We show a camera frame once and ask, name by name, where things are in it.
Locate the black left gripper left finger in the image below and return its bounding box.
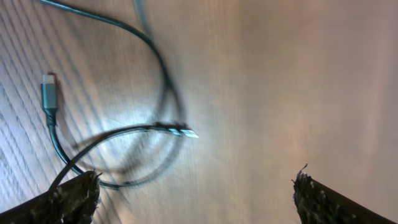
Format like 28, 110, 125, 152
1, 171, 100, 224

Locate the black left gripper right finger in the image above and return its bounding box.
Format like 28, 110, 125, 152
293, 169, 395, 224

